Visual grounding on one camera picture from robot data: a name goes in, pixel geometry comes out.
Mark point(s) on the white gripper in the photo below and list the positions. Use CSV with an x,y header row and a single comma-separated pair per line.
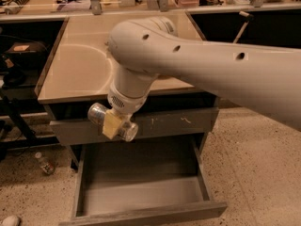
x,y
125,103

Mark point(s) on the silver red bull can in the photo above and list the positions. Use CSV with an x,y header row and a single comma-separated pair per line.
x,y
96,115

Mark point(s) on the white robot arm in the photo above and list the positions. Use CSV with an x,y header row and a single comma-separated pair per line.
x,y
264,79

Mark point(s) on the grey upper drawer front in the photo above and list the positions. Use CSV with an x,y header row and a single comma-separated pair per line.
x,y
155,124

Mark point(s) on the grey drawer cabinet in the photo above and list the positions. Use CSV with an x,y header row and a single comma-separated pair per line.
x,y
82,69

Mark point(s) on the open grey lower drawer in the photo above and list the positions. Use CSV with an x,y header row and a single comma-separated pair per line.
x,y
146,182

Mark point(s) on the plastic bottle on floor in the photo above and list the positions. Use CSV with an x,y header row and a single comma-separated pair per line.
x,y
45,163

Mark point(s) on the black bag on shelf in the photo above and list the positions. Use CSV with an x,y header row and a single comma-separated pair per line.
x,y
28,55

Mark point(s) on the white object on floor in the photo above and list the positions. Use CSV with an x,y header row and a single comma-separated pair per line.
x,y
10,221

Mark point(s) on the black stand frame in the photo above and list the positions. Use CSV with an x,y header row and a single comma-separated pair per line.
x,y
30,138

